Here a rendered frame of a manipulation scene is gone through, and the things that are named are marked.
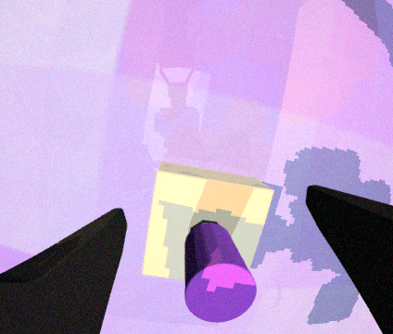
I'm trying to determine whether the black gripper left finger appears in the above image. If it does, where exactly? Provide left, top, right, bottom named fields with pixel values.
left=0, top=208, right=127, bottom=334

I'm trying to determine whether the pale yellow block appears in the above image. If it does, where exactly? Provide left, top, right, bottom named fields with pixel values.
left=142, top=161, right=274, bottom=279

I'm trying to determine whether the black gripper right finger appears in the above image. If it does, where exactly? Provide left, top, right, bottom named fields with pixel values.
left=305, top=186, right=393, bottom=334

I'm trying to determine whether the purple cylinder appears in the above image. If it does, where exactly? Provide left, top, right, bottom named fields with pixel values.
left=184, top=223, right=257, bottom=323

